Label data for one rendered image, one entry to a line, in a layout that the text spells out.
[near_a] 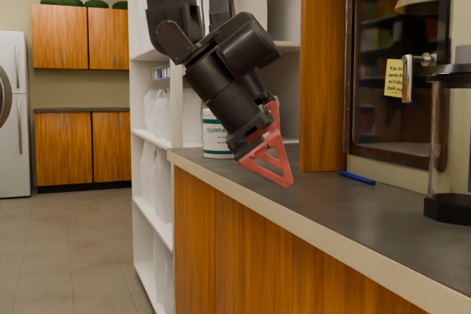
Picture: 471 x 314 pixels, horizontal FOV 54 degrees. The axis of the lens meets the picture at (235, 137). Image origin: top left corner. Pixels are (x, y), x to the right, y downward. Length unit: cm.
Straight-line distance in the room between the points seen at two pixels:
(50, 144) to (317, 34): 474
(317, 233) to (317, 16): 62
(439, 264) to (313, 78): 69
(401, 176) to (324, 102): 29
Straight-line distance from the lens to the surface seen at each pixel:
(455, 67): 77
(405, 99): 92
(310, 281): 84
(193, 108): 209
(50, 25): 592
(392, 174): 105
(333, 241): 70
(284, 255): 92
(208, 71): 63
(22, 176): 561
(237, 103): 63
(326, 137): 121
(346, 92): 116
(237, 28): 63
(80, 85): 621
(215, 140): 140
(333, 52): 121
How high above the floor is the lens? 113
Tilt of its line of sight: 5 degrees down
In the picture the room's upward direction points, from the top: straight up
